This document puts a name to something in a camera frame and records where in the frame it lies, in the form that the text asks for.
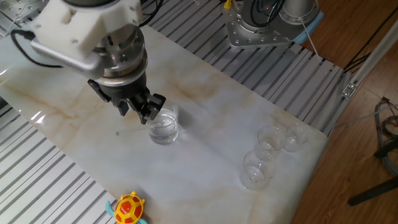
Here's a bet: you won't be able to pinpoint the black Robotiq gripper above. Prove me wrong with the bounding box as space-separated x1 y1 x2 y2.
88 73 167 125

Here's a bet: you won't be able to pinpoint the glass beaker with water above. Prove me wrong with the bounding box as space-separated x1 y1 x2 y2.
146 102 180 146

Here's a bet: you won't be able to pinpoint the medium empty glass beaker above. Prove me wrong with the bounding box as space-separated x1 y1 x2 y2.
255 124 287 161

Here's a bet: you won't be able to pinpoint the large empty glass beaker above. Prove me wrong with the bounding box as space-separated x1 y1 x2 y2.
239 149 277 191

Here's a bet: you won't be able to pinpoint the silver force sensor flange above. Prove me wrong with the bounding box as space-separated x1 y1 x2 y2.
93 26 149 88

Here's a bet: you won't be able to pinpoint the marble pattern board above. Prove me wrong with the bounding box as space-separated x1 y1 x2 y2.
0 24 329 224

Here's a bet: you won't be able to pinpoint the yellow orange toy turtle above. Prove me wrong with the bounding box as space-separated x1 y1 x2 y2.
104 190 149 224

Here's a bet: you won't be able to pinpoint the perforated metal plate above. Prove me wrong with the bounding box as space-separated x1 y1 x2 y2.
0 0 49 24

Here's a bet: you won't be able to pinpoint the clear plastic cup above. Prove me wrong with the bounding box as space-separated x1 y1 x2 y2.
282 122 309 153

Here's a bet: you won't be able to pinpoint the white zip tie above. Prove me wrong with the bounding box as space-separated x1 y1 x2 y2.
298 17 322 62

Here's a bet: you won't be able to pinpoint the black stand leg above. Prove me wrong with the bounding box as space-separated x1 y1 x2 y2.
347 177 398 207

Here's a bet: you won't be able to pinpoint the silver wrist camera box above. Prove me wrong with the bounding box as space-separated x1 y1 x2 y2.
30 39 105 80

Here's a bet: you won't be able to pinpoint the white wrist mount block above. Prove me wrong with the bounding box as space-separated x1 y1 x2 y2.
30 0 142 58

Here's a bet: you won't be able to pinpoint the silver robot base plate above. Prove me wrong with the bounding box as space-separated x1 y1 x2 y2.
222 0 308 50

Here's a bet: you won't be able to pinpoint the black base cable bundle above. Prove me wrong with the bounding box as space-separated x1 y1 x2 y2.
248 0 285 27

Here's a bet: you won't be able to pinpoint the black floor cables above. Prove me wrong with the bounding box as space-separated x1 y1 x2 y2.
343 6 398 74

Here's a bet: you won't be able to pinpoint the light grey floor cable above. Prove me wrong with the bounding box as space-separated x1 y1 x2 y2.
334 104 398 129

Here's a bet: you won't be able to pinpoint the aluminium frame post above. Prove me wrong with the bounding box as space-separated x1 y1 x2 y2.
323 18 398 138

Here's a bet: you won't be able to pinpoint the grey coiled cable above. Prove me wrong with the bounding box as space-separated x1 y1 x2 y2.
374 98 398 177

